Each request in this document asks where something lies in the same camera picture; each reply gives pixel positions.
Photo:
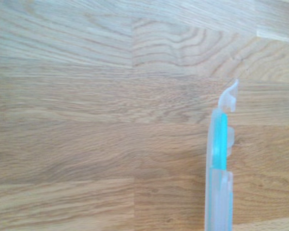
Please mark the clear lid with teal seal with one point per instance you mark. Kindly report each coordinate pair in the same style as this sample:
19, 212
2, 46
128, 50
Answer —
216, 144

